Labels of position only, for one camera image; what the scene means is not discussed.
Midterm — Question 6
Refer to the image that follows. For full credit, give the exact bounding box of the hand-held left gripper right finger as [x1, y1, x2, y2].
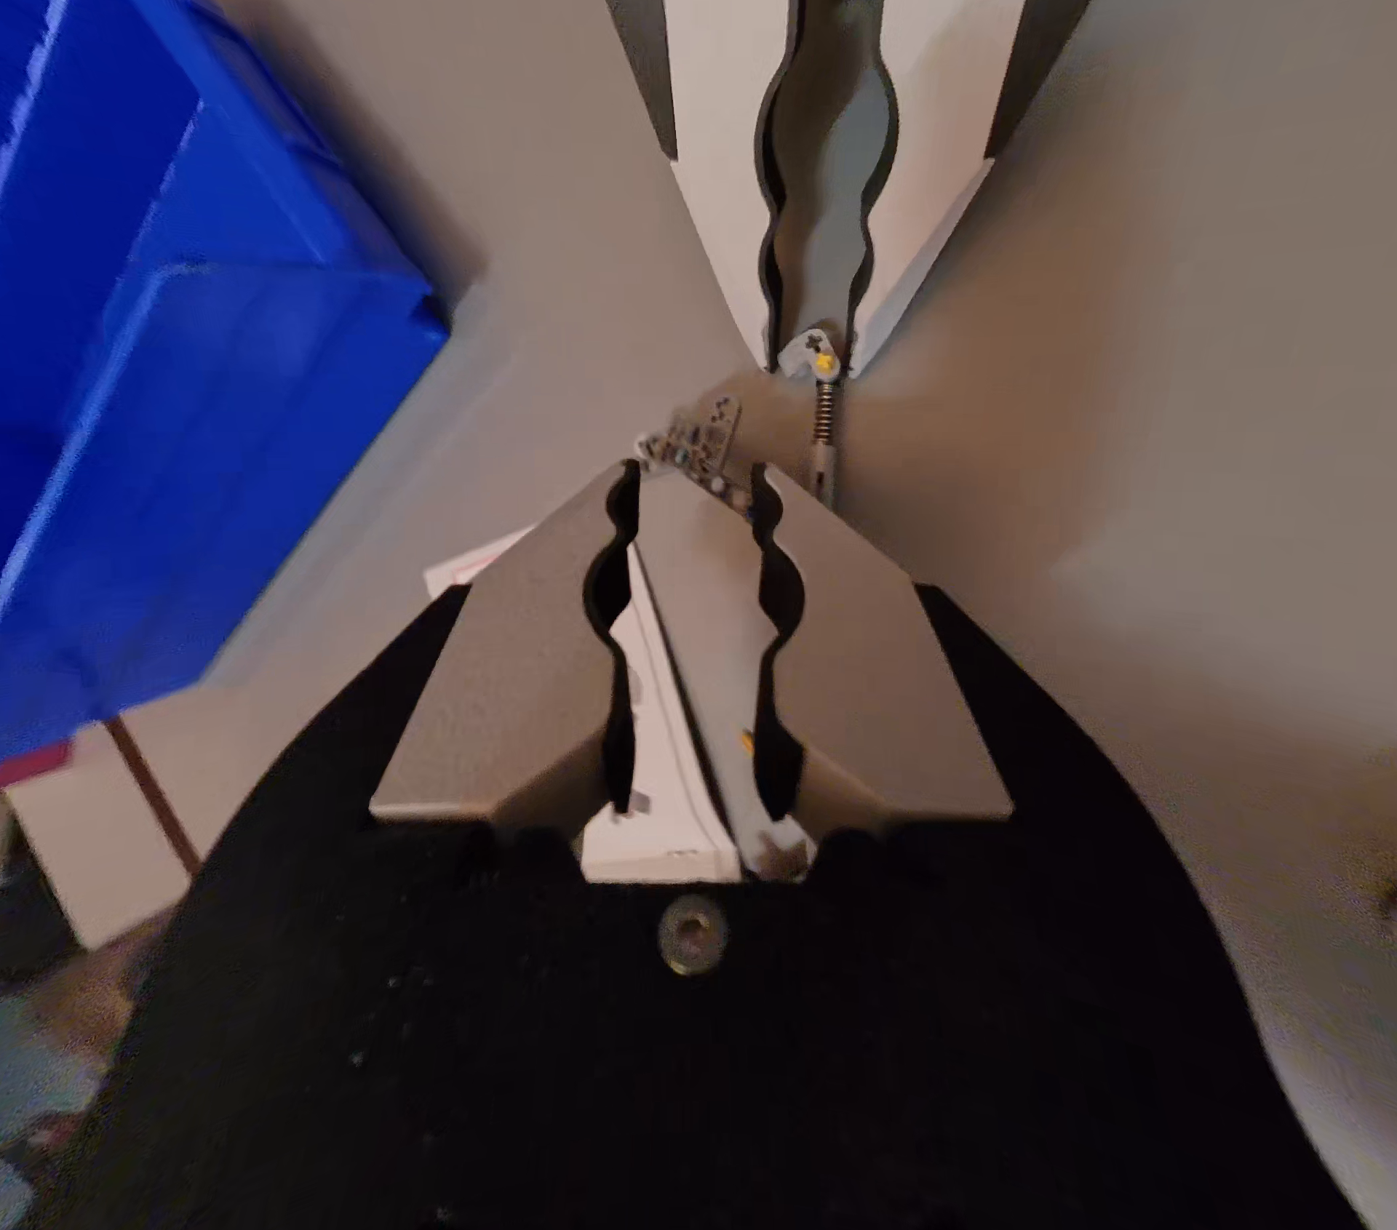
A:
[748, 462, 1017, 833]

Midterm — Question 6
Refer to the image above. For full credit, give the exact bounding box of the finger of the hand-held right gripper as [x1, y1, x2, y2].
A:
[842, 0, 1061, 381]
[652, 0, 803, 375]

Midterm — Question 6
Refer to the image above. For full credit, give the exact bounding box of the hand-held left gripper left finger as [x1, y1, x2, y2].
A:
[368, 458, 646, 826]

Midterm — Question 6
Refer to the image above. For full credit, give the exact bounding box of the lego instruction booklet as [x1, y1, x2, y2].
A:
[423, 536, 815, 884]

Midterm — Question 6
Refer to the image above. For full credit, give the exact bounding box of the blue plastic storage bin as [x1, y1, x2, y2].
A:
[0, 0, 454, 762]

